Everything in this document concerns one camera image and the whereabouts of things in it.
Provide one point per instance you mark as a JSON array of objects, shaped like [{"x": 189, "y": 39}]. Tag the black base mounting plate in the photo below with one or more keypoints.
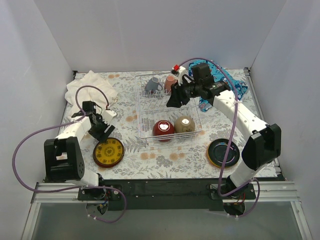
[{"x": 169, "y": 194}]

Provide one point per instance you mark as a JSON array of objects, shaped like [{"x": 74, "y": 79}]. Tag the white crumpled cloth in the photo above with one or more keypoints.
[{"x": 88, "y": 93}]

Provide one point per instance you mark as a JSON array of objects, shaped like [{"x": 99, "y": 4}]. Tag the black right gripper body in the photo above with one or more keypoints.
[{"x": 180, "y": 91}]

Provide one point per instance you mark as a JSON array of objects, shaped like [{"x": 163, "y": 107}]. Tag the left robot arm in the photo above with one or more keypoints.
[{"x": 63, "y": 157}]

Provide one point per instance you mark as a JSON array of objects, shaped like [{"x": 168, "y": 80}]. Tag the dark red bowl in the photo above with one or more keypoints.
[{"x": 163, "y": 128}]

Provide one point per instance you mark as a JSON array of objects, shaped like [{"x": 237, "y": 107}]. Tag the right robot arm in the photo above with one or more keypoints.
[{"x": 263, "y": 141}]

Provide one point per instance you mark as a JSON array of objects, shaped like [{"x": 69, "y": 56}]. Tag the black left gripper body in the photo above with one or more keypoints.
[{"x": 99, "y": 128}]

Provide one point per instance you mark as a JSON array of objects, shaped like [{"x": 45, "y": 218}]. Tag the black iridescent plate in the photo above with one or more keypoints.
[{"x": 216, "y": 151}]

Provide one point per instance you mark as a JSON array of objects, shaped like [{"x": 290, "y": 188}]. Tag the aluminium frame rail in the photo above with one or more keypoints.
[{"x": 263, "y": 190}]

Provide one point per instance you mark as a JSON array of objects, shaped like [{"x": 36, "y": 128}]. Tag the yellow patterned plate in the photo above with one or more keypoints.
[{"x": 109, "y": 153}]

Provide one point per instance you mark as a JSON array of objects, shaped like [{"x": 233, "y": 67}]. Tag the grey ceramic mug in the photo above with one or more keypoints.
[{"x": 153, "y": 85}]

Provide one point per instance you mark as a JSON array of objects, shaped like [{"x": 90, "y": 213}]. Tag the floral patterned table mat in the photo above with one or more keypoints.
[{"x": 167, "y": 160}]

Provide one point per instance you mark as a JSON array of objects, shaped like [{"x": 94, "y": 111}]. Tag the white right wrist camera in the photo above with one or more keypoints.
[{"x": 178, "y": 72}]

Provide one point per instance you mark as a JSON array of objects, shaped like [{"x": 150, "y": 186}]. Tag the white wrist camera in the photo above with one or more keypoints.
[
  {"x": 108, "y": 115},
  {"x": 178, "y": 72}
]

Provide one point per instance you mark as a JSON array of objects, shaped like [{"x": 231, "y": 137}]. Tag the salmon pink ceramic mug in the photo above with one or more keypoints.
[{"x": 170, "y": 80}]

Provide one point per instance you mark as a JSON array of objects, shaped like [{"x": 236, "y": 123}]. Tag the beige ceramic bowl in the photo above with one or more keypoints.
[{"x": 184, "y": 124}]

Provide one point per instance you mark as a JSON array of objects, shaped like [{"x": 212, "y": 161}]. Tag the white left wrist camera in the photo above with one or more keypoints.
[{"x": 108, "y": 115}]

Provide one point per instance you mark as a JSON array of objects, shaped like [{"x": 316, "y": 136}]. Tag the white wire dish rack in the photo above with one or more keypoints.
[{"x": 151, "y": 108}]

